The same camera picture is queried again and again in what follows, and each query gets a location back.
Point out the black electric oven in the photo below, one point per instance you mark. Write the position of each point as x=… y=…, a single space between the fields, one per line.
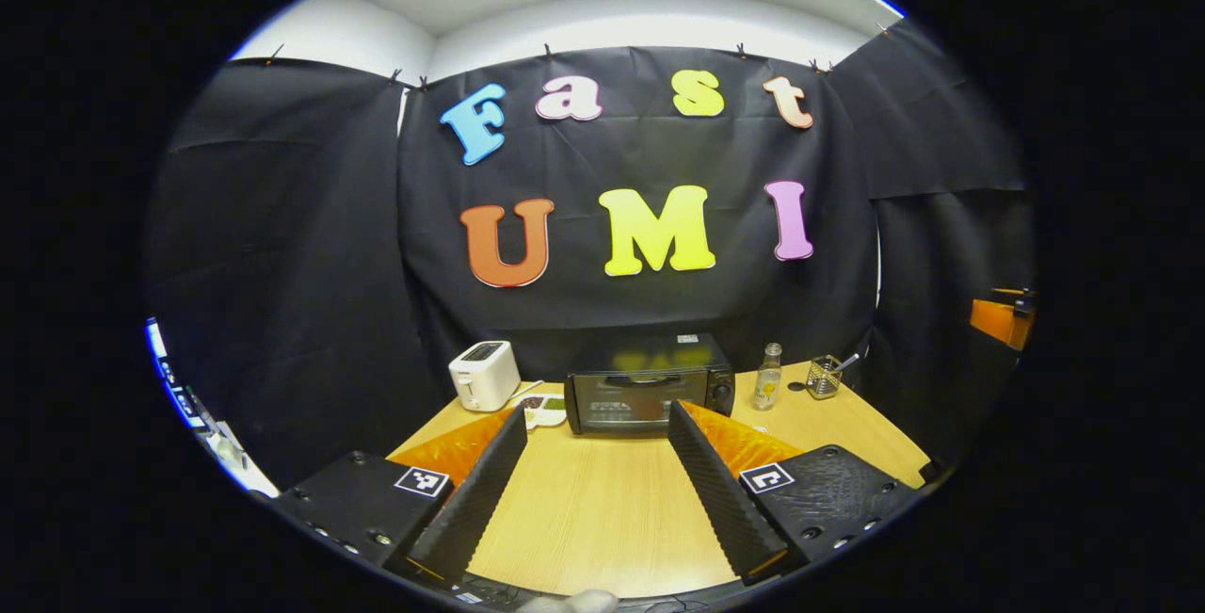
x=650 y=378

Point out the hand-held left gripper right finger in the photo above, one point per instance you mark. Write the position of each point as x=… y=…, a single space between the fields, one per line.
x=720 y=495

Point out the black backdrop cloth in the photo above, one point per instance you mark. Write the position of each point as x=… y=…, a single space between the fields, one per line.
x=282 y=265

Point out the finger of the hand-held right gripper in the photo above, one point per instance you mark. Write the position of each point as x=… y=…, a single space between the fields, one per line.
x=993 y=321

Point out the clear bottle with yellow label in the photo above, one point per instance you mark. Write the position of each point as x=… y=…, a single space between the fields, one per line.
x=767 y=387

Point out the white toaster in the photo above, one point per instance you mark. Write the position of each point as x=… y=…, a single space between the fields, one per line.
x=485 y=378

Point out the white divided plate with beans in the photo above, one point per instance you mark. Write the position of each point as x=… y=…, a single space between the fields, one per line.
x=546 y=411

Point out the metal spoon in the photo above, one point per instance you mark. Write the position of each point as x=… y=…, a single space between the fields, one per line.
x=847 y=362

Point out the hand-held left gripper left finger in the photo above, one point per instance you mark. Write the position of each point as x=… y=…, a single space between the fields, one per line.
x=475 y=500

